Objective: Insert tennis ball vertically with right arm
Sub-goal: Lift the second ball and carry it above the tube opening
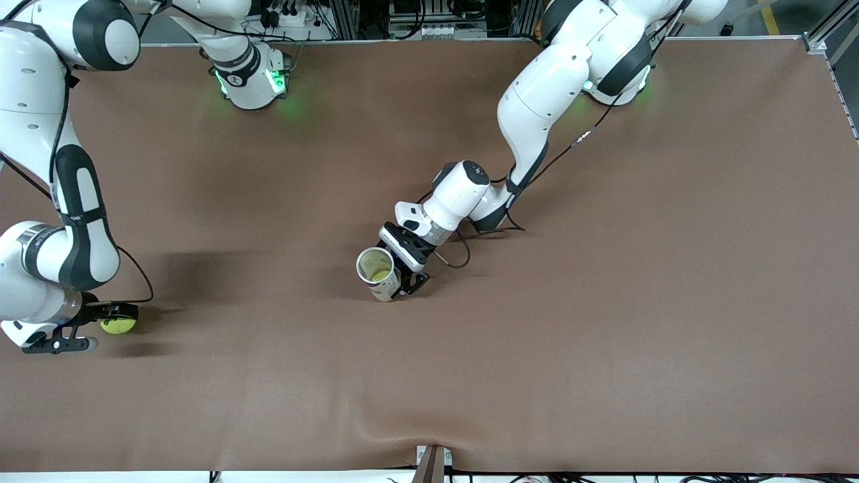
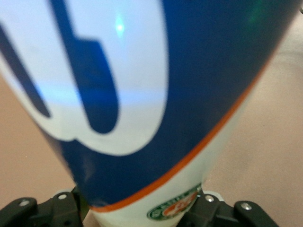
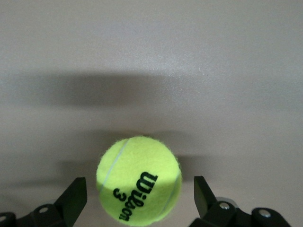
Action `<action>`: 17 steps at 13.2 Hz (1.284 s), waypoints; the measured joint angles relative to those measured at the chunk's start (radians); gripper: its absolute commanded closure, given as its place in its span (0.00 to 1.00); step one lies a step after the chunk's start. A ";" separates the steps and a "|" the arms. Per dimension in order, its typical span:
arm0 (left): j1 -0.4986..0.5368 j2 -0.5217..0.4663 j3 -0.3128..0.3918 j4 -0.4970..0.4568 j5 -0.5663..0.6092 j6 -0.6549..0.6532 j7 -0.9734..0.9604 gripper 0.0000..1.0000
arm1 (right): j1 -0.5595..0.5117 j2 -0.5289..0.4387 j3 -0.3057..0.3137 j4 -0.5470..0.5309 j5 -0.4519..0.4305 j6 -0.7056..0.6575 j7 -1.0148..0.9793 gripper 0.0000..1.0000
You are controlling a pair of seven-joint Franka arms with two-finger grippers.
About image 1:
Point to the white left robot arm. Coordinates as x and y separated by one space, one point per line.
537 114

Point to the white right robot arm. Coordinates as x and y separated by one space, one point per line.
33 100

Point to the yellow Wilson printed tennis ball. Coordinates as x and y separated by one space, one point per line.
118 327

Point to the metal table edge bracket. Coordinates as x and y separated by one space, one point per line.
433 463

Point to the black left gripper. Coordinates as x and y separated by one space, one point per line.
414 253

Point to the plain yellow tennis ball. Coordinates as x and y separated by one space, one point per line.
381 275

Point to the white power strip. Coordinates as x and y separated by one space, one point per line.
288 19

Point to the brown table mat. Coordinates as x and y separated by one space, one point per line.
604 335

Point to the clear tennis ball can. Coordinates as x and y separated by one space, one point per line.
386 290

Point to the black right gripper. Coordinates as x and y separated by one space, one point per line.
98 312

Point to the white terminal block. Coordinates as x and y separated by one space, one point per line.
443 31

